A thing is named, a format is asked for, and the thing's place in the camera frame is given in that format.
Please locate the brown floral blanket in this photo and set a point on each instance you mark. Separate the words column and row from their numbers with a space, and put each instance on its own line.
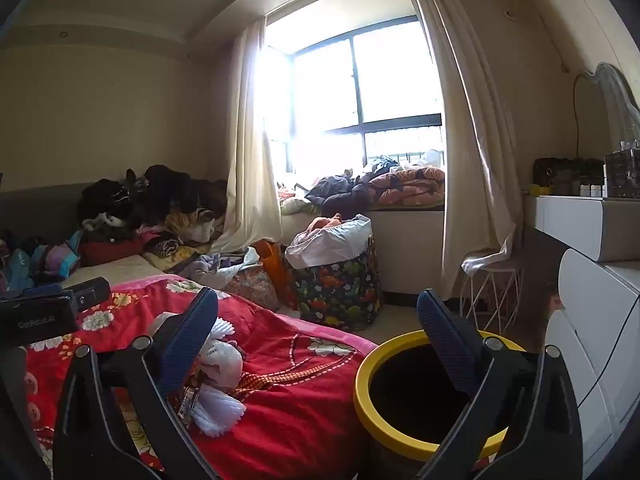
column 170, row 252

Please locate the lavender and white cloth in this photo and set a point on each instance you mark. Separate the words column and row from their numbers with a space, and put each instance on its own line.
column 220, row 265

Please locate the white paper wad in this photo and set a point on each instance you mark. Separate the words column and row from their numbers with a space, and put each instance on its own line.
column 220, row 365

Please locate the dark camouflage bag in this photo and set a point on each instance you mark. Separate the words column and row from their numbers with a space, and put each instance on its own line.
column 565, row 175

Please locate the dinosaur print laundry basket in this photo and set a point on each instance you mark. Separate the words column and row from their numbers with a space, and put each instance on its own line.
column 335, row 290

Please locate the grey bed headboard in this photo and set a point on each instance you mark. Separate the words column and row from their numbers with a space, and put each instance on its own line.
column 40, row 215

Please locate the black-framed window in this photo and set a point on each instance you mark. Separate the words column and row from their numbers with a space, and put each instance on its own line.
column 390, row 80

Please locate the white window seat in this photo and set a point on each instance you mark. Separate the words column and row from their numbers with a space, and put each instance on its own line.
column 410, row 245

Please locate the colourful candy wrapper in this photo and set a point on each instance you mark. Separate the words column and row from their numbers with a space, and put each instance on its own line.
column 189, row 402

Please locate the yellow-rimmed black trash bin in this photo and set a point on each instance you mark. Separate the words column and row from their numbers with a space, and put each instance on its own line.
column 370, row 400

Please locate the beige bed sheet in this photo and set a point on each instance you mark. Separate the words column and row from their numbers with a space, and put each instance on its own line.
column 115, row 272

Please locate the clear acrylic organizer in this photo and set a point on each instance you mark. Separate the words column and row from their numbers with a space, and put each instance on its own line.
column 622, row 170

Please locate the orange paisley fabric bag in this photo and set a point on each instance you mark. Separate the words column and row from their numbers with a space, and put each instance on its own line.
column 252, row 287

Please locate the white cloth bundle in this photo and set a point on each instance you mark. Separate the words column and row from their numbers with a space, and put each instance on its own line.
column 330, row 247

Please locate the white rounded dresser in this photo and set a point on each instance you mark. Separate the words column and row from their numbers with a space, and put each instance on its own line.
column 595, row 320

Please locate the pink cloth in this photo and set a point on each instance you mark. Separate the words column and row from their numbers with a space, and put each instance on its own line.
column 322, row 222

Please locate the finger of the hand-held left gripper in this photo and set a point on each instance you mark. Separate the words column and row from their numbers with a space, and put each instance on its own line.
column 87, row 291
column 42, row 290

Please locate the red cloth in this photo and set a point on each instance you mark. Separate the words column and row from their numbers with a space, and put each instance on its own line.
column 110, row 251

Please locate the pile of dark clothes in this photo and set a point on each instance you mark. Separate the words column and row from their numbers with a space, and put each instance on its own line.
column 155, row 190

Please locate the pile of colourful clothes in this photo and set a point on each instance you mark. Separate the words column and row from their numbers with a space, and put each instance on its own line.
column 50, row 260

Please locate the wavy-edged vanity mirror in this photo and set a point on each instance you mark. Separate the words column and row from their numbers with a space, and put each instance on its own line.
column 600, row 110

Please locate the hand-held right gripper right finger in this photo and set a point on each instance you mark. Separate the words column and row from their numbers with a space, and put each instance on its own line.
column 445, row 340

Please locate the cream curtain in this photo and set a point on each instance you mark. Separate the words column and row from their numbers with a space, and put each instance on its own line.
column 475, row 160
column 250, row 160

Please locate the white vanity desk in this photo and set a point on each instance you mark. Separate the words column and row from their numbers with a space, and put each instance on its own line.
column 575, row 222

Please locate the light green pillow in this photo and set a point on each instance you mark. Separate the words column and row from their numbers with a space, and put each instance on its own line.
column 295, row 205

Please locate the dark puffer jacket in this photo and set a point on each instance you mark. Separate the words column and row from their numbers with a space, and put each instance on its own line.
column 340, row 192

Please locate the orange patterned quilt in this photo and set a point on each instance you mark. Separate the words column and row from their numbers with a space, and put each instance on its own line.
column 410, row 185

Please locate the yellow box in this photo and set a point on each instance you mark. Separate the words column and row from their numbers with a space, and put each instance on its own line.
column 541, row 190

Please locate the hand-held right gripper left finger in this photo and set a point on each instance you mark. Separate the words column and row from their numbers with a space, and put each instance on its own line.
column 187, row 345

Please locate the red floral blanket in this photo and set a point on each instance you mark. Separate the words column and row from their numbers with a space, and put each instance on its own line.
column 300, row 385

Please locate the small white foam net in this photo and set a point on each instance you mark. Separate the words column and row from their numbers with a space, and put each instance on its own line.
column 223, row 326

